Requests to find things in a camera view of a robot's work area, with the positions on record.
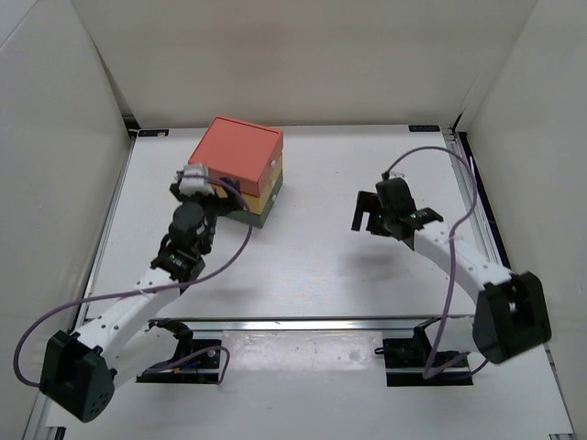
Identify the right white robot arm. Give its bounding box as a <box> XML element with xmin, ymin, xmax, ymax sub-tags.
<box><xmin>351</xmin><ymin>178</ymin><xmax>552</xmax><ymax>364</ymax></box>

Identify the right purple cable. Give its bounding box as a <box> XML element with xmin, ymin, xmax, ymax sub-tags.
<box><xmin>380</xmin><ymin>145</ymin><xmax>493</xmax><ymax>380</ymax></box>

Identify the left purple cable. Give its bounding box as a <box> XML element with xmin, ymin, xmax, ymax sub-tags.
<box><xmin>13</xmin><ymin>172</ymin><xmax>253</xmax><ymax>386</ymax></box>

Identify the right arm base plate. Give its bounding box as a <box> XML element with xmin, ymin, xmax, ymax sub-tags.
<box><xmin>375</xmin><ymin>320</ymin><xmax>474</xmax><ymax>387</ymax></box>

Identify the yellow drawer box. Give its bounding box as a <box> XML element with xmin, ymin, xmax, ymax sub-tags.
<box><xmin>238</xmin><ymin>156</ymin><xmax>282</xmax><ymax>215</ymax></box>

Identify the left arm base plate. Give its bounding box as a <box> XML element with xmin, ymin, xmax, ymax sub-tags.
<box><xmin>136</xmin><ymin>319</ymin><xmax>230</xmax><ymax>385</ymax></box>

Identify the red drawer box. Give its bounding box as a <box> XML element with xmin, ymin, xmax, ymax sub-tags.
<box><xmin>188</xmin><ymin>116</ymin><xmax>283</xmax><ymax>197</ymax></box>

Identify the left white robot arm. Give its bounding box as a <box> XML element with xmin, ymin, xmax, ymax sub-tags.
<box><xmin>39</xmin><ymin>171</ymin><xmax>248</xmax><ymax>423</ymax></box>

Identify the green drawer box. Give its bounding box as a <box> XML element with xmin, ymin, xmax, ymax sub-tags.
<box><xmin>227</xmin><ymin>173</ymin><xmax>283</xmax><ymax>228</ymax></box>

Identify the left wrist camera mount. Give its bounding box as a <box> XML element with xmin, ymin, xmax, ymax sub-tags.
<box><xmin>175</xmin><ymin>162</ymin><xmax>215</xmax><ymax>196</ymax></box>

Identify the purple cable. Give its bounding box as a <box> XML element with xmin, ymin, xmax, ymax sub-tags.
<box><xmin>13</xmin><ymin>172</ymin><xmax>253</xmax><ymax>386</ymax></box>
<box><xmin>380</xmin><ymin>145</ymin><xmax>493</xmax><ymax>380</ymax></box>

